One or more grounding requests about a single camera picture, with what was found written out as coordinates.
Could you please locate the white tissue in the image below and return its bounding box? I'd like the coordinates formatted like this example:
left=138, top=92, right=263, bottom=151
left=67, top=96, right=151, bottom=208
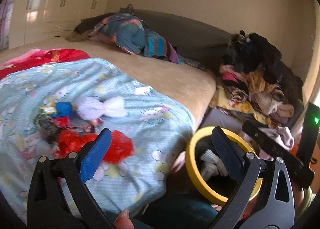
left=76, top=96, right=127, bottom=121

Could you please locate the cream glossy wardrobe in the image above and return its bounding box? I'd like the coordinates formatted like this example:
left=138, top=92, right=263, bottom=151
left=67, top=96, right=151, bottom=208
left=9, top=0, right=108, bottom=49

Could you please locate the red pink blanket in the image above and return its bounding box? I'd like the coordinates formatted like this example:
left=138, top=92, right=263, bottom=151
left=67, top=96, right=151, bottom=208
left=1, top=49, right=90, bottom=79

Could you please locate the red cylindrical tube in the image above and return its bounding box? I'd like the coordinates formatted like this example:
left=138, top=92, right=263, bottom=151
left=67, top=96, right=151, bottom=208
left=53, top=116, right=71, bottom=128

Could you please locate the grey upholstered headboard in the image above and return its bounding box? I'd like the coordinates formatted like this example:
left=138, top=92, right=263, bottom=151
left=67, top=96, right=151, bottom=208
left=135, top=9, right=231, bottom=75

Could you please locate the light blue cartoon quilt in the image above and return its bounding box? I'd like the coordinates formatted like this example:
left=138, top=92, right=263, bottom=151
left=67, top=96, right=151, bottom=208
left=1, top=58, right=195, bottom=221

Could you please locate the pink cartoon door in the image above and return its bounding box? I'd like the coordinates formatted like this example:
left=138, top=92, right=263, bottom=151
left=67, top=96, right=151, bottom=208
left=0, top=0, right=15, bottom=52

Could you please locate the green dark wrapper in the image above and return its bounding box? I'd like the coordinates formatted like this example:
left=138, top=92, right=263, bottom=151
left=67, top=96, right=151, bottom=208
left=34, top=113, right=61, bottom=144

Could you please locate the pile of clothes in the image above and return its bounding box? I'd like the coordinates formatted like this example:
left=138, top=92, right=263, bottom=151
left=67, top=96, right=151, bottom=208
left=209, top=29, right=304, bottom=152

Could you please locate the blue wrapper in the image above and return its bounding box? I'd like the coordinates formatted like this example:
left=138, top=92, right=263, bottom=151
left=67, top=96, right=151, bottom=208
left=50, top=102, right=74, bottom=119

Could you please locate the red plastic bag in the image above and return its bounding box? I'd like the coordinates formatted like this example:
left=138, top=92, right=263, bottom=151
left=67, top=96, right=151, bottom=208
left=53, top=129, right=134, bottom=164

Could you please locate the purple candy wrapper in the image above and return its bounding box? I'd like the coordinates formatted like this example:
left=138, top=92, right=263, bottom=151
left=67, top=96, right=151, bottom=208
left=71, top=118, right=104, bottom=133

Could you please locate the operator hand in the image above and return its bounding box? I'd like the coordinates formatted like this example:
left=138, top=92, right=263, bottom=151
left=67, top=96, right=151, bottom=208
left=114, top=209, right=135, bottom=229

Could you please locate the striped colourful blanket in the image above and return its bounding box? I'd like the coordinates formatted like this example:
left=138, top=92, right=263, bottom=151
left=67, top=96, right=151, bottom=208
left=143, top=31, right=182, bottom=65

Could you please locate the blue floral folded duvet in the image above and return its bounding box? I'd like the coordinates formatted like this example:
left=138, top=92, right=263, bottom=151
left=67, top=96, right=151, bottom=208
left=88, top=4, right=146, bottom=54

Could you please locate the dark brown garment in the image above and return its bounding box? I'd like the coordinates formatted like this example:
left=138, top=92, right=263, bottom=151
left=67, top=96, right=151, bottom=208
left=65, top=13, right=115, bottom=42

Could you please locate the yellow rimmed trash bin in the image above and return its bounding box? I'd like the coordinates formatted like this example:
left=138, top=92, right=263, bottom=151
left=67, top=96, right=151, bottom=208
left=185, top=126, right=263, bottom=207

